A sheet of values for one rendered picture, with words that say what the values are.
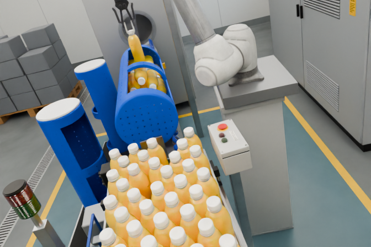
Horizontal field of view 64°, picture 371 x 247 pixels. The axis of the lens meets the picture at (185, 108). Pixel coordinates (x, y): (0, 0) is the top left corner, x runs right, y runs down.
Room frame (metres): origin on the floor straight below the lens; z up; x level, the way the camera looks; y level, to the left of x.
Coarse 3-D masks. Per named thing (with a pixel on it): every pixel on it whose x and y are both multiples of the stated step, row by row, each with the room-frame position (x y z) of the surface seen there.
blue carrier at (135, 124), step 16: (144, 48) 2.02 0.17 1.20; (144, 64) 1.58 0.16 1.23; (160, 64) 2.01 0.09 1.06; (128, 96) 1.18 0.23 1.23; (144, 96) 1.16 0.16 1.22; (160, 96) 1.17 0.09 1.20; (128, 112) 1.16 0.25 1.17; (144, 112) 1.16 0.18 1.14; (160, 112) 1.16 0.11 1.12; (176, 112) 1.17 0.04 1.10; (128, 128) 1.15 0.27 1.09; (144, 128) 1.16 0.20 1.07; (160, 128) 1.16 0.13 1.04; (176, 128) 1.17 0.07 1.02
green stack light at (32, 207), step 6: (36, 198) 0.70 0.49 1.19; (24, 204) 0.66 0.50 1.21; (30, 204) 0.67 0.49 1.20; (36, 204) 0.68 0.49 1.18; (18, 210) 0.66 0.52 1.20; (24, 210) 0.66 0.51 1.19; (30, 210) 0.66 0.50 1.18; (36, 210) 0.67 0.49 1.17; (18, 216) 0.67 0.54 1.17; (24, 216) 0.66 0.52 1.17; (30, 216) 0.66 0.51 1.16
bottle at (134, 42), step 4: (132, 36) 1.89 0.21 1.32; (136, 36) 1.90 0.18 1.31; (128, 40) 1.90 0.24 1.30; (132, 40) 1.88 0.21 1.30; (136, 40) 1.89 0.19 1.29; (132, 44) 1.88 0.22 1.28; (136, 44) 1.88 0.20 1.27; (140, 44) 1.91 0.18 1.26; (132, 48) 1.88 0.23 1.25; (136, 48) 1.88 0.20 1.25; (140, 48) 1.89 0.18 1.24; (132, 52) 1.89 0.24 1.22; (136, 52) 1.88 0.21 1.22; (140, 52) 1.89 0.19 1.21; (136, 56) 1.88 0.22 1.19; (140, 56) 1.88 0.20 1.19; (144, 56) 1.91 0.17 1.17; (136, 60) 1.88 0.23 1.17; (140, 60) 1.88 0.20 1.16; (144, 60) 1.89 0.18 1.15
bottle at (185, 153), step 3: (186, 147) 0.89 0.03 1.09; (189, 147) 0.90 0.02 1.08; (177, 150) 0.91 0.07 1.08; (180, 150) 0.90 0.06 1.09; (183, 150) 0.89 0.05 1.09; (186, 150) 0.89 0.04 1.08; (180, 153) 0.89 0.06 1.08; (183, 153) 0.88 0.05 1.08; (186, 153) 0.88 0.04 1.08; (189, 153) 0.88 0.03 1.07; (183, 156) 0.88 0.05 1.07; (186, 156) 0.88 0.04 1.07; (189, 156) 0.88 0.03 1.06
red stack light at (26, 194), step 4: (24, 188) 0.68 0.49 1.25; (28, 188) 0.69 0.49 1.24; (20, 192) 0.67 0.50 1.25; (24, 192) 0.67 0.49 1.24; (28, 192) 0.68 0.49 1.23; (32, 192) 0.70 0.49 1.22; (4, 196) 0.67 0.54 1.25; (12, 196) 0.66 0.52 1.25; (16, 196) 0.66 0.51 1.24; (20, 196) 0.66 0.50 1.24; (24, 196) 0.67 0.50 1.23; (28, 196) 0.68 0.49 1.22; (32, 196) 0.69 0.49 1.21; (8, 200) 0.66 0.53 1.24; (12, 200) 0.66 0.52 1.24; (16, 200) 0.66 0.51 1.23; (20, 200) 0.66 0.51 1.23; (24, 200) 0.67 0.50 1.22; (28, 200) 0.67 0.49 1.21; (12, 204) 0.66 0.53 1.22; (16, 204) 0.66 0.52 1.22; (20, 204) 0.66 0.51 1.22
